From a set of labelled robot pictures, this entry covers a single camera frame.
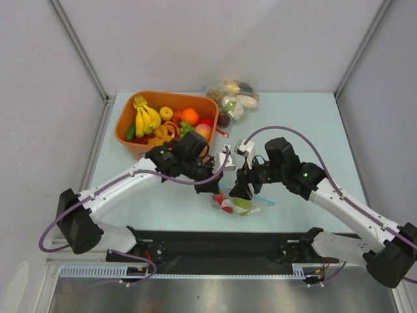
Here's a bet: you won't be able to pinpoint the clear zip top bag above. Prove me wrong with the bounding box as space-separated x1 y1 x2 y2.
210 185 276 216

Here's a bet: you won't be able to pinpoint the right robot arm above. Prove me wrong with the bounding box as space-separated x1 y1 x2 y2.
230 138 416 288

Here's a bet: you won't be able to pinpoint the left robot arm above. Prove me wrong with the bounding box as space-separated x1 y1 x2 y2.
56 132 225 261

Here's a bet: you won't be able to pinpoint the red fake chili pepper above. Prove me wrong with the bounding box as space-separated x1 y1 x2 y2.
212 193 233 214

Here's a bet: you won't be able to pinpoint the green fake pear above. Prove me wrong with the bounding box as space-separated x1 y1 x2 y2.
233 198 252 216

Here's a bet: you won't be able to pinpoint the fake peach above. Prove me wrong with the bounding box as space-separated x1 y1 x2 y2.
195 123 212 142

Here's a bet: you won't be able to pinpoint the green fake grapes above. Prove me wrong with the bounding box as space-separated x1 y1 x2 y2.
180 121 195 138

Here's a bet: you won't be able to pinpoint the dark red fake plum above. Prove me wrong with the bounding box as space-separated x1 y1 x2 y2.
217 112 231 128

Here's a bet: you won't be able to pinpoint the red fake apple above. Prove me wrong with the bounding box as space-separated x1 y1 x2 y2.
197 117 214 128

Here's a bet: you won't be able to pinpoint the fake orange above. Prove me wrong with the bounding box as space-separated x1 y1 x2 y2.
180 108 200 127

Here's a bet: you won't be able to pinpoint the yellow fake apple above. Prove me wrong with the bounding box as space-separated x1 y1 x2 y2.
159 106 174 121

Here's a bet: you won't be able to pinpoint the yellow fake banana bunch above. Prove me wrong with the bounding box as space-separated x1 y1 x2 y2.
133 95 161 138

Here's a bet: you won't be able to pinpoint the orange plastic bin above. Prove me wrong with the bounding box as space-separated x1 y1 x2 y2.
115 91 219 159

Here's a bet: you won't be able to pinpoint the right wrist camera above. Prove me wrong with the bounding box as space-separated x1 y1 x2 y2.
235 140 255 169

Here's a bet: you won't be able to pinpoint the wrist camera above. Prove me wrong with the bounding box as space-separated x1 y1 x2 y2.
235 140 255 169
214 145 237 171

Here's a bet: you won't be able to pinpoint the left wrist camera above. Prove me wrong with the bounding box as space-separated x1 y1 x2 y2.
214 145 237 171

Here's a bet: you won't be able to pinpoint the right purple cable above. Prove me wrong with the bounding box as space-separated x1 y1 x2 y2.
242 126 417 288

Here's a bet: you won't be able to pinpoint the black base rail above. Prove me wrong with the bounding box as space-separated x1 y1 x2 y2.
106 230 338 276

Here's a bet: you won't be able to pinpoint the yellow fake pepper ring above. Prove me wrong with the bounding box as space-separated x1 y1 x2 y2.
146 121 180 146

